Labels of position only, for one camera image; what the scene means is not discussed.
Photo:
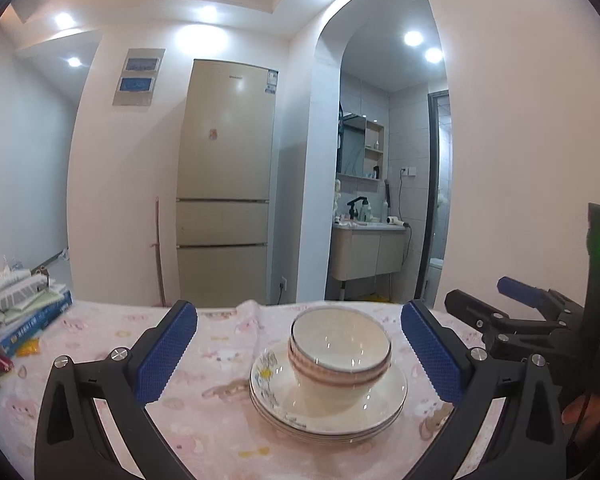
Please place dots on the person's right hand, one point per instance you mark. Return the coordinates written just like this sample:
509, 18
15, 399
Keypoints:
575, 412

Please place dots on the bathroom mirror cabinet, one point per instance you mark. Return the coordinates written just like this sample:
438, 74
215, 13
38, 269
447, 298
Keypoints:
352, 150

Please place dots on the ceiling spotlight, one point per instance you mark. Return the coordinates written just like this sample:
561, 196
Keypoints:
412, 37
64, 20
433, 55
208, 11
73, 61

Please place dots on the black faucet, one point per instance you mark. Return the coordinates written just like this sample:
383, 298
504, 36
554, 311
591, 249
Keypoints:
352, 207

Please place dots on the white plate with black rim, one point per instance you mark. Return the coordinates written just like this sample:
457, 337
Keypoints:
330, 429
330, 437

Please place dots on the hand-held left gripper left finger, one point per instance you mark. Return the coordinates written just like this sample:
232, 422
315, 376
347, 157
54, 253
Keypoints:
167, 350

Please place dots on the white figurine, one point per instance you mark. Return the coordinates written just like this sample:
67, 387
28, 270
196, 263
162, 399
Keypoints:
337, 194

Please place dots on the pink fridge sticker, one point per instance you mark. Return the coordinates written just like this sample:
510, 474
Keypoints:
212, 135

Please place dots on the dark door frame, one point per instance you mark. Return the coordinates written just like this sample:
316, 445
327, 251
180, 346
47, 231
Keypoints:
432, 160

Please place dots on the white bowl with dark rim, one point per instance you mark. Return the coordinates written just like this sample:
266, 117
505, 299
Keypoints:
340, 340

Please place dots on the bathroom vanity cabinet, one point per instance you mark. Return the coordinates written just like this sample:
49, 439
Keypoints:
360, 252

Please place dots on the white plate with cat print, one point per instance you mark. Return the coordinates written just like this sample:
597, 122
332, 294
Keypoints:
380, 390

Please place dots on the wall socket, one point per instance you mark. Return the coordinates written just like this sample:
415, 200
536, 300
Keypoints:
283, 283
408, 171

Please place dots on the stack of books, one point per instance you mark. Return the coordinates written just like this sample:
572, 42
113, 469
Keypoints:
30, 320

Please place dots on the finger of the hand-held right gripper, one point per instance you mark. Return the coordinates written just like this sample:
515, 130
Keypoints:
480, 312
517, 287

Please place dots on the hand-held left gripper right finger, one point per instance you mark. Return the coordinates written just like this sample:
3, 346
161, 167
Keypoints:
430, 355

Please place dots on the white hair dryer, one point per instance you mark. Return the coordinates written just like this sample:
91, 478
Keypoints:
394, 220

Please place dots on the beige refrigerator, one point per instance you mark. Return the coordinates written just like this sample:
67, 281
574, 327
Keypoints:
225, 160

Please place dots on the wall distribution box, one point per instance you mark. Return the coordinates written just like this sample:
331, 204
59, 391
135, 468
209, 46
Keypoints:
139, 77

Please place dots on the yellow wrapper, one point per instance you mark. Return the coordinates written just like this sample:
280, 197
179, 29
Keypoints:
29, 347

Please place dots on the pink printed blanket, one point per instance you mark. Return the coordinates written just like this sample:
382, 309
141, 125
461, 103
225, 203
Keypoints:
220, 375

